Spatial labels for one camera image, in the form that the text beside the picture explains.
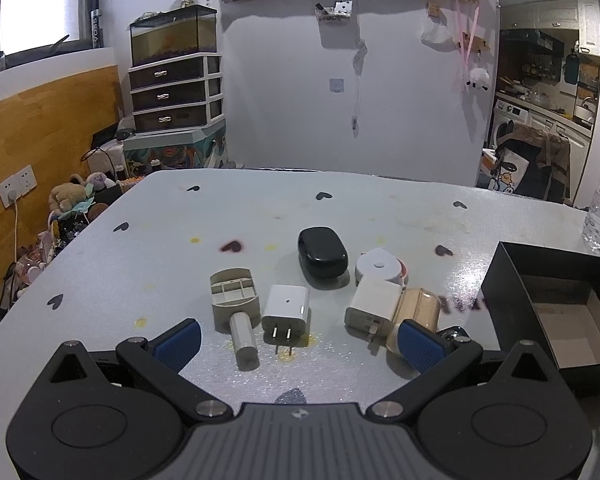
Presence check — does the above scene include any white cartoon tote bag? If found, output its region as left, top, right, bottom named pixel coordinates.
left=480, top=148, right=529, bottom=194

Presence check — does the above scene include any brown cloth covered chair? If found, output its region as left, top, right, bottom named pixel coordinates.
left=496, top=124, right=570, bottom=204

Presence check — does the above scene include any white washing machine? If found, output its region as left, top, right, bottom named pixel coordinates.
left=484, top=99, right=529, bottom=150

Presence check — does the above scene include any white wall power socket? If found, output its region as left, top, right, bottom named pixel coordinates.
left=0, top=165, right=38, bottom=208

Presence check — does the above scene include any black earbuds case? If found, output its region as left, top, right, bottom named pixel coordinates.
left=297, top=226, right=349, bottom=289

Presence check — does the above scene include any black cardboard box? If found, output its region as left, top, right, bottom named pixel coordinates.
left=480, top=242, right=600, bottom=370

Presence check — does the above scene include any painted colourful cabinet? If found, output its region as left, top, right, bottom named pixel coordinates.
left=123, top=119, right=228, bottom=177

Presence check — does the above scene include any hanging white cable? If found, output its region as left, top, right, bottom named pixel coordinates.
left=349, top=39, right=368, bottom=137

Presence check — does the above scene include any glass fish tank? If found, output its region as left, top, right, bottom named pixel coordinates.
left=129, top=4, right=218, bottom=67

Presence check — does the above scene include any white square charger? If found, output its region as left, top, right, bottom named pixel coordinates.
left=344, top=275, right=402, bottom=338

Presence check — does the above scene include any white sheep plush toy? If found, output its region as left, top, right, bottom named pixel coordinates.
left=466, top=67, right=491, bottom=91

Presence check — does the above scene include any white wall charger plug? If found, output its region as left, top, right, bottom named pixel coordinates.
left=261, top=285, right=310, bottom=354

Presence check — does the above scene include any beige earbuds case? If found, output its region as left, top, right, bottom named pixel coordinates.
left=386, top=288, right=441, bottom=356

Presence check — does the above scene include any beige plastic brush holder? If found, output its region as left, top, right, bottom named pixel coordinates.
left=210, top=268, right=261, bottom=370

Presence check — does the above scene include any brown teddy bear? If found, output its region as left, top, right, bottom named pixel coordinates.
left=48, top=182, right=87, bottom=214

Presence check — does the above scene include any white drawer cabinet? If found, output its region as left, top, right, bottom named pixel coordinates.
left=129, top=52, right=224, bottom=133

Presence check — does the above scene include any white round tape measure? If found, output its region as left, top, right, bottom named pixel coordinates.
left=354, top=247, right=402, bottom=286

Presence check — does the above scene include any window with dark frame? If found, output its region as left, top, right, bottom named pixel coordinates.
left=0, top=0, right=102, bottom=72

